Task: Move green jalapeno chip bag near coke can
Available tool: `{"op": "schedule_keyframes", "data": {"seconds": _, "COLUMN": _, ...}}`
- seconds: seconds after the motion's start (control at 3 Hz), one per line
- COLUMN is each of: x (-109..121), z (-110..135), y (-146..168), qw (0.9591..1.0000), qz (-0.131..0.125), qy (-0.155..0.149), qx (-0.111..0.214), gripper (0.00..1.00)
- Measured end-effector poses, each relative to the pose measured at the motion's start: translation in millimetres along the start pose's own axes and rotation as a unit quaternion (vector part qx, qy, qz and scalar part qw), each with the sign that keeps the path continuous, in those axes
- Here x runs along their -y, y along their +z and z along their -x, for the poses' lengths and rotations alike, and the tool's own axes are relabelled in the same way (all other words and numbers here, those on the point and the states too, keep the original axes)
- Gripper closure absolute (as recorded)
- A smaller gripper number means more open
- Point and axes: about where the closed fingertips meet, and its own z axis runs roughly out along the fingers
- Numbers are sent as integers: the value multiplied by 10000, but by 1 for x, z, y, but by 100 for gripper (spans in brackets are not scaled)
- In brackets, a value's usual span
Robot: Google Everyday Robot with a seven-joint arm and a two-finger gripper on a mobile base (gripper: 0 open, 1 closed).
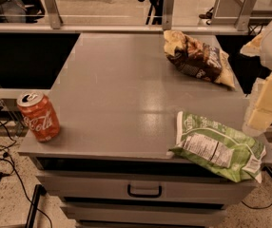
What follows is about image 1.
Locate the red coke can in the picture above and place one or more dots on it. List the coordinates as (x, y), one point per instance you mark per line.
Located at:
(39, 115)

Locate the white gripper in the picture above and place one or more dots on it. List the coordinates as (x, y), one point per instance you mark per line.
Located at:
(261, 116)

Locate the metal rail bracket left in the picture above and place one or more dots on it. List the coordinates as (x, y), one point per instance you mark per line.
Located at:
(55, 19)

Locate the black drawer handle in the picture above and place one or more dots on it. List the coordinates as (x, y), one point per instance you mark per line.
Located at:
(144, 193)

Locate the green jalapeno chip bag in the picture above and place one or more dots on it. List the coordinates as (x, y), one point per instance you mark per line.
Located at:
(220, 149)

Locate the metal rail bracket middle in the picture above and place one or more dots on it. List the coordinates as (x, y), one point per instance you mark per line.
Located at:
(168, 6)

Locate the grey drawer cabinet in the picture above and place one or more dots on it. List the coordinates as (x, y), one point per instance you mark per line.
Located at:
(117, 99)

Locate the brown chip bag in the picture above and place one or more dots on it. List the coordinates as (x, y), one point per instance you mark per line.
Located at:
(198, 59)

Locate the metal rail bracket right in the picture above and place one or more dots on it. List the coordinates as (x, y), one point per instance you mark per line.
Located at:
(245, 14)

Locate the metal rail bracket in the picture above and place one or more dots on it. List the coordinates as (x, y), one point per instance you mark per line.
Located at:
(55, 19)
(245, 14)
(168, 6)

